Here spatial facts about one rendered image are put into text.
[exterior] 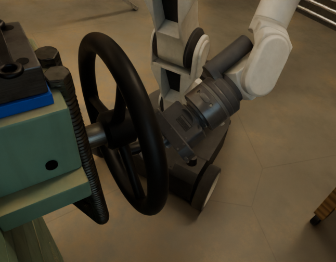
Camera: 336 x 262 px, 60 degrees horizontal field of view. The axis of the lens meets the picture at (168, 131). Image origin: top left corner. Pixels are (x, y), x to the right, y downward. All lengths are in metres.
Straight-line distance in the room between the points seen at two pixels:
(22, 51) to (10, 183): 0.13
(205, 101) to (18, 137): 0.34
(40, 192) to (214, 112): 0.33
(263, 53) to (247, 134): 1.17
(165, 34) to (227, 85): 0.48
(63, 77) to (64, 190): 0.12
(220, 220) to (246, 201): 0.16
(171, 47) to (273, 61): 0.51
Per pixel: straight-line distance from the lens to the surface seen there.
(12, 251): 0.37
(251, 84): 0.54
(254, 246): 1.31
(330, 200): 1.32
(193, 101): 0.53
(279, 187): 1.50
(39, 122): 0.28
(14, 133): 0.28
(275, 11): 0.58
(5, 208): 0.33
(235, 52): 0.56
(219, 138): 1.37
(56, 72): 0.30
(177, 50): 1.00
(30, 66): 0.26
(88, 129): 0.44
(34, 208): 0.34
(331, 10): 3.15
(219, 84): 0.54
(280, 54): 0.56
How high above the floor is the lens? 1.14
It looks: 46 degrees down
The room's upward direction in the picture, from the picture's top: 6 degrees clockwise
